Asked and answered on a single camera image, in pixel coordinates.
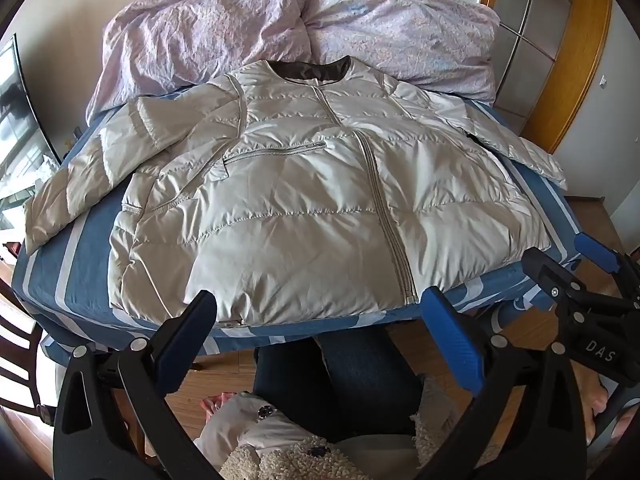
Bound dark wooden chair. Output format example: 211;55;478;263
0;275;57;428

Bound television screen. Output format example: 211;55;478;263
0;34;56;196

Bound person's legs in jeans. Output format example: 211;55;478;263
252;332;425;448

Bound bed with blue striped sheet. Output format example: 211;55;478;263
12;92;588;361

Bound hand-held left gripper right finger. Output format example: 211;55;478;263
421;286;589;480

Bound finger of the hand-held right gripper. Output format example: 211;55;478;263
521;248;587;307
574;233;640;307

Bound person in jeans and fleece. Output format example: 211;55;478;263
192;375;481;480

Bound pink floral duvet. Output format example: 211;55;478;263
85;0;501;126

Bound beige puffer jacket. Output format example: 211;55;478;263
22;57;568;328

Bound wooden framed wardrobe door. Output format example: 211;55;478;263
479;0;614;156

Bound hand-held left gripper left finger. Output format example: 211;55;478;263
52;289;236;480

